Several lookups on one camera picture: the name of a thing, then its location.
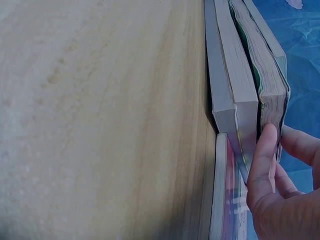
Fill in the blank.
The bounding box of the thin grey-green book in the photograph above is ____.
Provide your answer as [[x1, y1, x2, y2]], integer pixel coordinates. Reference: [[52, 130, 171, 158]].
[[242, 0, 288, 70]]

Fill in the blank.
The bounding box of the green cover book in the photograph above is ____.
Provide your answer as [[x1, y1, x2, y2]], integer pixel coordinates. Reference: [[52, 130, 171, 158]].
[[228, 0, 291, 162]]

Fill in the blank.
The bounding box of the pink cover book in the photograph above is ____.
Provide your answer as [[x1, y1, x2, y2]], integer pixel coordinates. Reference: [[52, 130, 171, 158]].
[[211, 133, 251, 240]]

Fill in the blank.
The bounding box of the person's right hand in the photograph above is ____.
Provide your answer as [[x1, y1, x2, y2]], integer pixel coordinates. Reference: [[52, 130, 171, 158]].
[[246, 123, 320, 240]]

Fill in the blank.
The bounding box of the white book with pale cover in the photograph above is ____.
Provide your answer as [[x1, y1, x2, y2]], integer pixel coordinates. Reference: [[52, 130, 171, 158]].
[[214, 0, 259, 186]]

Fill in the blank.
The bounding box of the grey book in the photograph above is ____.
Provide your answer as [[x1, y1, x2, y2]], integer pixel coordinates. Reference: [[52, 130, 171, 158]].
[[204, 0, 238, 135]]

